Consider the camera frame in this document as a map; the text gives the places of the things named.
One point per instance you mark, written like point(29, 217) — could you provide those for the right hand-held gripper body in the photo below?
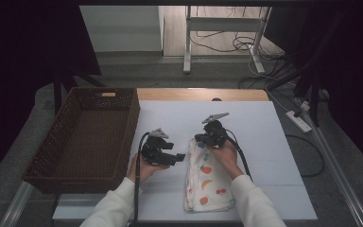
point(216, 132)

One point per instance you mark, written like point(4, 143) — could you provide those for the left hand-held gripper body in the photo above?
point(154, 153)

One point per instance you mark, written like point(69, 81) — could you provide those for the fruit print baby pants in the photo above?
point(206, 189)

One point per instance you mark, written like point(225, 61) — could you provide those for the brown woven basket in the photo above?
point(94, 132)

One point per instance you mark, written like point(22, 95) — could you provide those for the person's left hand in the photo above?
point(145, 171)

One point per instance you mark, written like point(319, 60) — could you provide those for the person's right hand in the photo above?
point(228, 159)

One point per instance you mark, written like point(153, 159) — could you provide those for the white power strip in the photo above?
point(298, 121)

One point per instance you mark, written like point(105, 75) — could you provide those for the black metal stand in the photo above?
point(314, 104)

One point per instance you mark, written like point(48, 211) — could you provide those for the black tripod stand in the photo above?
point(57, 94)

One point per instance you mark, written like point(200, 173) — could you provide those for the dark curtain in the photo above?
point(359, 78)

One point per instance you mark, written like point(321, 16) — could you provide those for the white desk frame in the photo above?
point(223, 24)

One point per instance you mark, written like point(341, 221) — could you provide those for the aluminium rail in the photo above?
point(343, 186)
point(15, 205)

